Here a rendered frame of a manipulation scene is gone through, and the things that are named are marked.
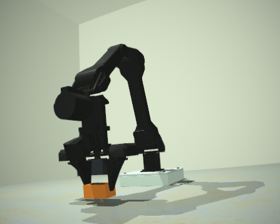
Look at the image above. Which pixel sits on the orange block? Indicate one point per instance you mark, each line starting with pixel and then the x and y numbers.
pixel 98 190

